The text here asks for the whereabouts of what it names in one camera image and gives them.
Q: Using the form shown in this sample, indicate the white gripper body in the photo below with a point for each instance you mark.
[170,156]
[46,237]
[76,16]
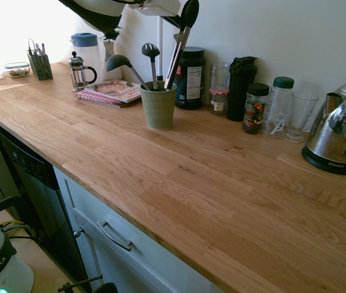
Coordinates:
[160,6]

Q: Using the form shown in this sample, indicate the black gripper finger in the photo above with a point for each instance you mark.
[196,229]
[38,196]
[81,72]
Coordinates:
[172,21]

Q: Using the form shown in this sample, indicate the steel tongs with black heads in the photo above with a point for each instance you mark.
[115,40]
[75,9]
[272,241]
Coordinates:
[177,58]

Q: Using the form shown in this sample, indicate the black candle holder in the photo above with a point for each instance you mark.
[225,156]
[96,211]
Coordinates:
[160,78]

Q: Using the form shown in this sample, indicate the green ribbed ceramic utensil holder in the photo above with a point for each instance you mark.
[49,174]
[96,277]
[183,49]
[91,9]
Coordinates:
[158,107]

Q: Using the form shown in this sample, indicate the tall white candle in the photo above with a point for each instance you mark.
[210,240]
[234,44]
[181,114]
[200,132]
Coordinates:
[160,45]

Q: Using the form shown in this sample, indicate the black slotted spoon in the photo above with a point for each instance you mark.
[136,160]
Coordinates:
[150,50]

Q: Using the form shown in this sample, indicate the dark protein powder tub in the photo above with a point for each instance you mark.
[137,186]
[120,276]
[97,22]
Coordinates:
[191,79]

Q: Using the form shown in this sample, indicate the black ladle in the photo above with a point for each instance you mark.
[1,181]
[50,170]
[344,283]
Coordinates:
[116,62]

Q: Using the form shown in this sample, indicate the tall clear glass jar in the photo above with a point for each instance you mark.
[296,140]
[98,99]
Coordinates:
[220,76]

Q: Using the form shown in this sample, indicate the white vase with blue flowers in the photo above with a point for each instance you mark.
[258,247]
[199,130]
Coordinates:
[110,61]

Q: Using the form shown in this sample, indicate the white pitcher with blue lid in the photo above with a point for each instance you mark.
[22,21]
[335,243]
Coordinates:
[85,45]

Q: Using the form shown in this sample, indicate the Food Processor cookbook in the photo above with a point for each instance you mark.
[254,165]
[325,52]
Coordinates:
[114,90]

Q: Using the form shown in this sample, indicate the small jar with gingham lid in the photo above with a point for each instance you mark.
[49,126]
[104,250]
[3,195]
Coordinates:
[219,103]

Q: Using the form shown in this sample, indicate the black shaker bottle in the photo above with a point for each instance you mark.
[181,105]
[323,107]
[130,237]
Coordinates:
[238,91]

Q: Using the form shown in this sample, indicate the glass French press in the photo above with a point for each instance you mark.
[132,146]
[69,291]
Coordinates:
[79,74]

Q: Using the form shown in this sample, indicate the red gingham book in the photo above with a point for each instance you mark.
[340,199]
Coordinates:
[99,99]

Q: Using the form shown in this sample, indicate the spice jar with black lid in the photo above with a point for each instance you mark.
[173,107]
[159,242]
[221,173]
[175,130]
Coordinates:
[254,110]

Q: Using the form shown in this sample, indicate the metal utensil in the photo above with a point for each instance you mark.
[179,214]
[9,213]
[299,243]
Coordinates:
[38,49]
[31,47]
[43,49]

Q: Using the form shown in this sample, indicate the green perforated cutlery caddy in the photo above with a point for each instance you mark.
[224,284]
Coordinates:
[41,67]

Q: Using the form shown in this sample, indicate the clear bottle with green lid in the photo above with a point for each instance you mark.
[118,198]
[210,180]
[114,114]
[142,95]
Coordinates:
[281,100]

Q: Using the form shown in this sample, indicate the glass food container with nuts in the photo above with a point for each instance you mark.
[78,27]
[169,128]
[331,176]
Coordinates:
[17,70]

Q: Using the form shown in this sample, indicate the clear footed drinking glass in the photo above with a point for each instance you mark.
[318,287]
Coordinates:
[301,119]

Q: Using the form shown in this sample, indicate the stainless steel electric kettle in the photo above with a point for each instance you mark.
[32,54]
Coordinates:
[337,122]

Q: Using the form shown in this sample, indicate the white cabinet drawer front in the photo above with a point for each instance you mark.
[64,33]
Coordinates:
[99,207]

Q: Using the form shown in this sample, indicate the black steel dishwasher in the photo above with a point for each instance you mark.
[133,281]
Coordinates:
[38,183]

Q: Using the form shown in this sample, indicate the black kettle base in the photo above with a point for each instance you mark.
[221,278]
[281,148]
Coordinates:
[328,164]

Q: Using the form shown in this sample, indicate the round metal cabinet knob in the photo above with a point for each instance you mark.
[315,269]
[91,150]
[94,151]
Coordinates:
[78,232]

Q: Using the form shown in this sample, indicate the black metal clamp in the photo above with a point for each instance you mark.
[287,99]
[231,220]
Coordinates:
[81,285]

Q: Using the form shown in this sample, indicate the white red wrist camera mount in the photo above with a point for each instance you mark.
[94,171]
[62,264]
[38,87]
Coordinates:
[136,6]

